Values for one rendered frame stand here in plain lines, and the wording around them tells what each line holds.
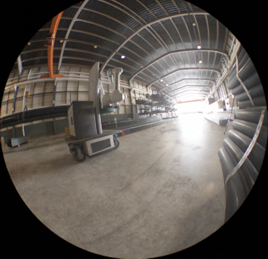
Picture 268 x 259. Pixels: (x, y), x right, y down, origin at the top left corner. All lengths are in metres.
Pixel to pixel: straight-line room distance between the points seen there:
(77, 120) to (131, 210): 1.10
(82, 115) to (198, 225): 1.47
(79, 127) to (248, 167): 1.37
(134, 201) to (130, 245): 0.31
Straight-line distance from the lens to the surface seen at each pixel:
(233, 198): 0.32
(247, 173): 0.32
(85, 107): 1.23
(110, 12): 9.77
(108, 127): 3.64
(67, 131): 5.85
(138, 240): 0.50
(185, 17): 10.80
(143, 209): 0.55
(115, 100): 1.33
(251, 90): 0.55
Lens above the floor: 0.50
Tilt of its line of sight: 4 degrees down
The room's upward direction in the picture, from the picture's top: 7 degrees counter-clockwise
